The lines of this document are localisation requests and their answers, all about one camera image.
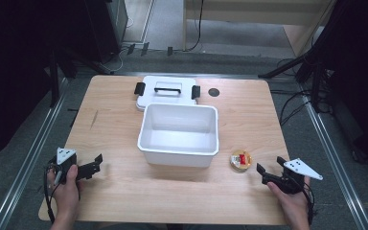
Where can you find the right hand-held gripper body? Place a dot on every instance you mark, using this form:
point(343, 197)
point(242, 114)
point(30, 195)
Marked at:
point(297, 174)

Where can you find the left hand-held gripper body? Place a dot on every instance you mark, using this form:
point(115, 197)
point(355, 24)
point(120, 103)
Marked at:
point(66, 159)

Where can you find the white plastic storage box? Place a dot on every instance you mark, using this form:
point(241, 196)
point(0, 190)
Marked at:
point(179, 140)

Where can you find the person's right hand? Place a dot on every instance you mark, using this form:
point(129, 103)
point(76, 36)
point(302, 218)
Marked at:
point(292, 204)

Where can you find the person's left hand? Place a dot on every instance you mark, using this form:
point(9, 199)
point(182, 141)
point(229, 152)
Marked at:
point(65, 196)

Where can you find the black metal stand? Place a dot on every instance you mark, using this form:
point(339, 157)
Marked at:
point(56, 80)
point(292, 62)

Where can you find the black round table grommet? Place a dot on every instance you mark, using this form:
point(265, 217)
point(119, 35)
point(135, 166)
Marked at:
point(214, 92)

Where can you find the black curtain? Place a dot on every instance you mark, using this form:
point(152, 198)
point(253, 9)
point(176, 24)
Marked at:
point(12, 73)
point(361, 80)

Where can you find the black cabinet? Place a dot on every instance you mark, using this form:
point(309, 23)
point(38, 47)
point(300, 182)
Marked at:
point(107, 28)

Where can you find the light wooden partition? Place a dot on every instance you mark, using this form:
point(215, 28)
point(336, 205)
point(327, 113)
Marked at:
point(255, 11)

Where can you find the metal floor rail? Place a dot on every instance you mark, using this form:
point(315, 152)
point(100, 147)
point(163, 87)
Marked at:
point(28, 156)
point(335, 159)

